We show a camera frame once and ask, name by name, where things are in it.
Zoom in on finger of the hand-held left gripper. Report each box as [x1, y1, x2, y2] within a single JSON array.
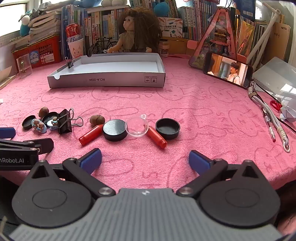
[[0, 127, 16, 139], [0, 138, 54, 154]]

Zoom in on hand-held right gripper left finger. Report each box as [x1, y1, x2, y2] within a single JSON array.
[[25, 148, 116, 198]]

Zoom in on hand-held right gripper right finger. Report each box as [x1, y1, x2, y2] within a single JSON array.
[[176, 150, 266, 198]]

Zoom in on blue bear hair clip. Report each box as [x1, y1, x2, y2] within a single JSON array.
[[31, 119, 46, 133], [47, 117, 59, 131]]

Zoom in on small black round lid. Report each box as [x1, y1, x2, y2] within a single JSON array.
[[22, 116, 37, 130]]

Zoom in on red plastic tube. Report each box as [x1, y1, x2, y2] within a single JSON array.
[[79, 124, 104, 146], [146, 126, 167, 149]]

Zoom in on small black round tin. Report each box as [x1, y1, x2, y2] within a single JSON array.
[[42, 112, 58, 124]]

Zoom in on large black binder clip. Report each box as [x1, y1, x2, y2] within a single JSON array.
[[57, 108, 84, 135]]

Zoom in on small clear jar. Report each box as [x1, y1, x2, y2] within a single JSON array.
[[125, 113, 149, 138]]

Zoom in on white cardboard box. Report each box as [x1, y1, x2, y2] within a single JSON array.
[[47, 53, 166, 89]]

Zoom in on beige paper pad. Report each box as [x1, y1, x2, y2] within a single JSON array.
[[0, 65, 18, 90]]

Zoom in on pink bunny print towel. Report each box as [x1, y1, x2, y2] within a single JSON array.
[[0, 52, 296, 193]]

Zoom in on clear glass mug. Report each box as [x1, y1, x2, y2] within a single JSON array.
[[16, 54, 33, 79]]

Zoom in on clear red tipped pen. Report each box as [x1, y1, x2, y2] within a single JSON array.
[[261, 107, 277, 142]]

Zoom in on red plastic basket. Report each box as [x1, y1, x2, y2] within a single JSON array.
[[11, 36, 62, 69]]

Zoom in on smartphone with lit screen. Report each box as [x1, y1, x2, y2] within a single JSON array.
[[203, 51, 254, 90]]

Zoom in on folded grey paper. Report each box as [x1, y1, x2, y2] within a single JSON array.
[[280, 104, 296, 123]]

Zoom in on white cat paper cup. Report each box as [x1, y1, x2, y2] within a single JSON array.
[[68, 38, 84, 58]]

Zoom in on blue white plush toy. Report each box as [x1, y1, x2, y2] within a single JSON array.
[[20, 10, 37, 36]]

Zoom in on stack of lying books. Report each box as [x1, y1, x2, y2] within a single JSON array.
[[25, 9, 63, 43]]

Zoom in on clear plastic folder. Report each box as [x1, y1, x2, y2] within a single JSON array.
[[252, 57, 296, 98]]

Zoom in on wooden drawer unit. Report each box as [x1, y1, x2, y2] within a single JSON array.
[[162, 37, 190, 56]]

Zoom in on small brown jar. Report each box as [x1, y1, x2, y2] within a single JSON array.
[[159, 40, 170, 57]]

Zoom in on black model bicycle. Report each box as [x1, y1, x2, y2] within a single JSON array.
[[88, 37, 118, 57]]

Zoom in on red drink can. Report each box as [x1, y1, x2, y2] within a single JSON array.
[[66, 23, 81, 43]]

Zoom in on pink triangular dollhouse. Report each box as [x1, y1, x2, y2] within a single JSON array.
[[188, 7, 247, 70]]

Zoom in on grey plush toy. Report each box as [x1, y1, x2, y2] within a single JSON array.
[[35, 2, 54, 12]]

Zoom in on row of blue workbooks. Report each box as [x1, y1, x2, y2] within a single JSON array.
[[60, 5, 82, 62]]

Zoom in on brown haired doll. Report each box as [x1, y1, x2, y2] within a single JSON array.
[[107, 8, 163, 54]]

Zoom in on row of colourful books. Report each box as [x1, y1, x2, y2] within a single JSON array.
[[81, 9, 126, 56]]

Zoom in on row of thin picture books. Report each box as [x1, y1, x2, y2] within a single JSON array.
[[235, 14, 266, 62]]

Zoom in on white printed carton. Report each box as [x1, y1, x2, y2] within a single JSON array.
[[158, 17, 183, 37]]

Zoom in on row of tall grey-blue books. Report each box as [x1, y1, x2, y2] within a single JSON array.
[[178, 0, 223, 41]]

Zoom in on lying blue plush toy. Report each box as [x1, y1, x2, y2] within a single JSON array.
[[80, 0, 102, 7]]

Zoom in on row of slanted books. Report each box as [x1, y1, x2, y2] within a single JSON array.
[[129, 0, 182, 19]]

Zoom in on dark blue carton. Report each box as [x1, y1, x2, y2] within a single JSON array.
[[236, 0, 257, 16]]

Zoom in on white braided cord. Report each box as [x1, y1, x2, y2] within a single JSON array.
[[248, 81, 290, 153]]

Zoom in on red handled scissors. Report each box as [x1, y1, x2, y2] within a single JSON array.
[[269, 100, 283, 113]]

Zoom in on white pipe frame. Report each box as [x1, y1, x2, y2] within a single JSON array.
[[246, 2, 286, 67]]

